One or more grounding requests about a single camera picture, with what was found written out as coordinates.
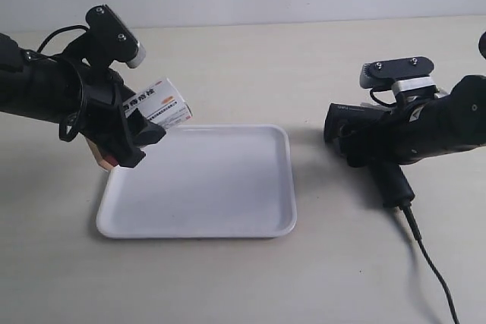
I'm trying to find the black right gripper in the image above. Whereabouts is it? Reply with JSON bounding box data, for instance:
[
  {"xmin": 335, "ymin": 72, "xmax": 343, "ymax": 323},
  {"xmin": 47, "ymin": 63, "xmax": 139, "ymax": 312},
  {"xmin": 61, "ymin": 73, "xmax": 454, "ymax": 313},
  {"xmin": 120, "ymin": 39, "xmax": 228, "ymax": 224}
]
[{"xmin": 339, "ymin": 99, "xmax": 456, "ymax": 167}]

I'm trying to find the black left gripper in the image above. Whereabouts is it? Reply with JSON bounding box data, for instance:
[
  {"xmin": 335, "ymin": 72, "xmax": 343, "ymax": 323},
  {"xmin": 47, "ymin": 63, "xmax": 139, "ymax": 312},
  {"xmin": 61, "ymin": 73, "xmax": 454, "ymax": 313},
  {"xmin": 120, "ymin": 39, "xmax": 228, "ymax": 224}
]
[{"xmin": 75, "ymin": 61, "xmax": 166, "ymax": 168}]

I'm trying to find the black handheld barcode scanner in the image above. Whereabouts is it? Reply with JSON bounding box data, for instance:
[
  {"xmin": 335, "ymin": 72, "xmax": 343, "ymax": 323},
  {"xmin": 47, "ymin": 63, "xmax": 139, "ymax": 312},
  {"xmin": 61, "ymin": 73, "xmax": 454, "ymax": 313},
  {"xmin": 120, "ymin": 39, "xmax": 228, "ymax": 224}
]
[{"xmin": 323, "ymin": 103, "xmax": 415, "ymax": 209}]

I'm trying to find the white and red medicine box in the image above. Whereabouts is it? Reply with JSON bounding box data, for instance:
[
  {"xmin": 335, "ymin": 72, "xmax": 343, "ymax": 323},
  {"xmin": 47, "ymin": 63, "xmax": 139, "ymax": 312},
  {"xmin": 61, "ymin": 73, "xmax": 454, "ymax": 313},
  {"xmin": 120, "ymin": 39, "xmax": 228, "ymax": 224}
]
[{"xmin": 91, "ymin": 77, "xmax": 194, "ymax": 171}]

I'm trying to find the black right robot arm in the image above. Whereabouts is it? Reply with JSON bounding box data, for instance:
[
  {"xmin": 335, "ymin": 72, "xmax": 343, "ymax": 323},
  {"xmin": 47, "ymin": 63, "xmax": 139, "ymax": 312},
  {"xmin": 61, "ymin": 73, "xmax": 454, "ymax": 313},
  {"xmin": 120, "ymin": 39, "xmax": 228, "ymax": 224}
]
[{"xmin": 323, "ymin": 56, "xmax": 485, "ymax": 167}]

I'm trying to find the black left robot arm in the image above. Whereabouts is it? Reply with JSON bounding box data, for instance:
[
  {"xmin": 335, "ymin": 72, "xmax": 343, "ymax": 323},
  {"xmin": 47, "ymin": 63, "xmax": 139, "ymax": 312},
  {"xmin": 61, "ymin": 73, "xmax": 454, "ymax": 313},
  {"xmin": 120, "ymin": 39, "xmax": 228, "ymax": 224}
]
[{"xmin": 1, "ymin": 34, "xmax": 166, "ymax": 168}]

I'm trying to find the white plastic tray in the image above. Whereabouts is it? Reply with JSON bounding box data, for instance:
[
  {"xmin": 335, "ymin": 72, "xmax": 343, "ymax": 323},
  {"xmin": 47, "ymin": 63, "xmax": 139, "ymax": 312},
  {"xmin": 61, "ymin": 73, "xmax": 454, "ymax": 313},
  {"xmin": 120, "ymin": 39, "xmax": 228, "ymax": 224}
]
[{"xmin": 96, "ymin": 124, "xmax": 297, "ymax": 239}]

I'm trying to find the black scanner cable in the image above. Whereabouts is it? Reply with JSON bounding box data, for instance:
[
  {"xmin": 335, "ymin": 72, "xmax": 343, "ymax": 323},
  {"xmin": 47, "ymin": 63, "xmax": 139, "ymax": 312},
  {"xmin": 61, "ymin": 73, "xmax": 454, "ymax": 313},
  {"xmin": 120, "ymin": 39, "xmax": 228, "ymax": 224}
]
[{"xmin": 397, "ymin": 204, "xmax": 461, "ymax": 324}]

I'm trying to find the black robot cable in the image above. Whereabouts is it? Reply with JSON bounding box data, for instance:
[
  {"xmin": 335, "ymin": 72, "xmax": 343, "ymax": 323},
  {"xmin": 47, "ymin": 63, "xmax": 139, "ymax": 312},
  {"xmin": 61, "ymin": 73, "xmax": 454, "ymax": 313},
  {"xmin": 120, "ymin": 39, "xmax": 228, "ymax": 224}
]
[{"xmin": 22, "ymin": 24, "xmax": 92, "ymax": 143}]

